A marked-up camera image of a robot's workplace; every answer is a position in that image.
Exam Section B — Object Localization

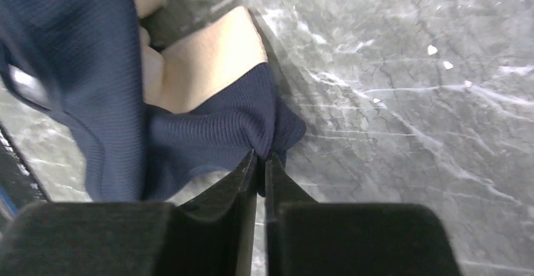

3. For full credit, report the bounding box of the navy underwear beige waistband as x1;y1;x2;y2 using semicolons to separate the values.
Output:
1;0;306;202

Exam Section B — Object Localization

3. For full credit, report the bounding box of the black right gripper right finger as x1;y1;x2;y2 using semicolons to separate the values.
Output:
264;154;461;276

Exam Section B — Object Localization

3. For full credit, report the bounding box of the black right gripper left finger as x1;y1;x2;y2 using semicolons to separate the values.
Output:
1;152;258;275

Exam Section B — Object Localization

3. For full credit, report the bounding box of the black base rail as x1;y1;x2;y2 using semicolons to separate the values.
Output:
1;127;50;232

